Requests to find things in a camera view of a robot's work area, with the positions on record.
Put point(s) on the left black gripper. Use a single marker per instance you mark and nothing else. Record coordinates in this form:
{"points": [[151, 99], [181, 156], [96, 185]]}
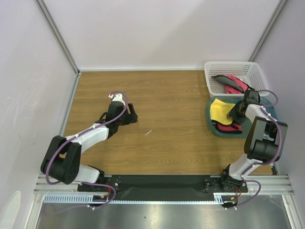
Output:
{"points": [[130, 118]]}

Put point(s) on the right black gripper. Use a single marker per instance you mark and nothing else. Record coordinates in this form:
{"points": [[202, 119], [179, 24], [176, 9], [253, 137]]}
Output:
{"points": [[235, 113]]}

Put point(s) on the pink and black towel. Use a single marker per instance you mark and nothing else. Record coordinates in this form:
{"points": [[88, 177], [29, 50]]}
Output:
{"points": [[233, 128]]}

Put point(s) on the yellow and black towel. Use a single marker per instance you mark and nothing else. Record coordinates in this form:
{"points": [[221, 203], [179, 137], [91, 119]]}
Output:
{"points": [[219, 112]]}

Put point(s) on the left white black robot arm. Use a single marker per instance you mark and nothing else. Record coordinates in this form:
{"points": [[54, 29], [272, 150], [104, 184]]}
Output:
{"points": [[62, 162]]}

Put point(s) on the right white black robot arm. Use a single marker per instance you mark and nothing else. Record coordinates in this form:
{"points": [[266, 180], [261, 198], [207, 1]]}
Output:
{"points": [[263, 145]]}

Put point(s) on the teal transparent plastic tray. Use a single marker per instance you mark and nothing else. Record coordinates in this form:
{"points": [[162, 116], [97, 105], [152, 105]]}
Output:
{"points": [[209, 119]]}

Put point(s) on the white perforated plastic basket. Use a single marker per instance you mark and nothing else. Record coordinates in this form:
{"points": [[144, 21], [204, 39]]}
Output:
{"points": [[248, 72]]}

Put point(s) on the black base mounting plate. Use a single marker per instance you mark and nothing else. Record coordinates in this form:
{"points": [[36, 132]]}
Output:
{"points": [[168, 187]]}

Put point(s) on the white object at left edge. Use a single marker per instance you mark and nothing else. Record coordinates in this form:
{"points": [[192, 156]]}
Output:
{"points": [[10, 211]]}

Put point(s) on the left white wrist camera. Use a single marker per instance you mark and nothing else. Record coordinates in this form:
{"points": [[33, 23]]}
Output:
{"points": [[116, 97]]}

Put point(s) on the aluminium frame rail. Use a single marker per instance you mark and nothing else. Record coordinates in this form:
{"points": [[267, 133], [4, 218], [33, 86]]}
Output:
{"points": [[271, 185]]}

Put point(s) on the right grey cable duct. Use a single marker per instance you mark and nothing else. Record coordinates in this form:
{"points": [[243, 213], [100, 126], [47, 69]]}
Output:
{"points": [[227, 199]]}

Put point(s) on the grey cable duct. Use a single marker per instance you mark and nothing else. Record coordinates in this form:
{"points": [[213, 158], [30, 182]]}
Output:
{"points": [[76, 198], [227, 199]]}

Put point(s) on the left grey cable duct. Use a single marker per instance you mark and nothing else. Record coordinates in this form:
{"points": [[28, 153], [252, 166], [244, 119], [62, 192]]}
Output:
{"points": [[76, 198]]}

